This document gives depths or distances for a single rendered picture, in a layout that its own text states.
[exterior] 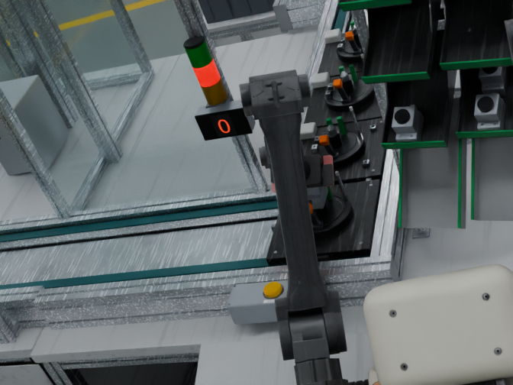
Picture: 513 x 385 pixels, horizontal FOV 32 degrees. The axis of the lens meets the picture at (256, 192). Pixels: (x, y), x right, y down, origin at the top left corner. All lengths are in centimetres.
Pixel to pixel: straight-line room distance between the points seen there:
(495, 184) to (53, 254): 119
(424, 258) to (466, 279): 83
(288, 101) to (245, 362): 81
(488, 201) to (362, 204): 31
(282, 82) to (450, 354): 48
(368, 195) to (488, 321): 92
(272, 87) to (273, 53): 168
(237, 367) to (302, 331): 59
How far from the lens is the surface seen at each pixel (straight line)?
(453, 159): 193
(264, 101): 133
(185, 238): 228
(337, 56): 268
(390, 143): 182
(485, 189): 192
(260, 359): 198
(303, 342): 139
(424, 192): 194
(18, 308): 234
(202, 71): 201
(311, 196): 201
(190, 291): 207
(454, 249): 206
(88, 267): 236
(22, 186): 297
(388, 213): 205
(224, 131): 209
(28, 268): 248
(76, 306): 224
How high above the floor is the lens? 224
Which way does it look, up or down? 35 degrees down
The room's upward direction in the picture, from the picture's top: 23 degrees counter-clockwise
